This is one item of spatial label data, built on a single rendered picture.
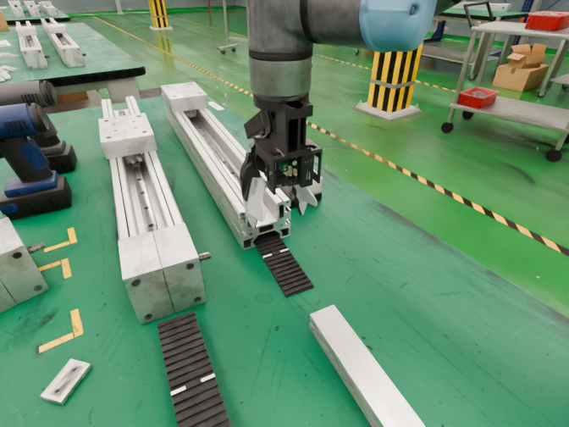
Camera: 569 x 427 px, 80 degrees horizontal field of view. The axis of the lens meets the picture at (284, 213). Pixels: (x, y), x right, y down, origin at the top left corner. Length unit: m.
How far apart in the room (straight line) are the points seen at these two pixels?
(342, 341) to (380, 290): 0.14
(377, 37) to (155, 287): 0.41
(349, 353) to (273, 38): 0.38
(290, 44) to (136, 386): 0.44
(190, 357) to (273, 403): 0.11
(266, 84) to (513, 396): 0.48
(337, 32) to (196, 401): 0.41
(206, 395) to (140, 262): 0.20
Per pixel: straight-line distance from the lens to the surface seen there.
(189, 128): 0.95
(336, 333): 0.48
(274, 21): 0.40
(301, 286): 0.56
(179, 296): 0.53
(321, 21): 0.37
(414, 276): 0.62
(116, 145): 0.83
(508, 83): 5.42
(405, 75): 3.76
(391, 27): 0.35
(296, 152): 0.43
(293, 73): 0.41
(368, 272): 0.61
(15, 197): 0.87
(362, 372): 0.45
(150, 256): 0.51
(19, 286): 0.66
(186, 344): 0.48
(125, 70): 2.16
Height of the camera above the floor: 1.20
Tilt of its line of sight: 35 degrees down
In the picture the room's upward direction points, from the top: straight up
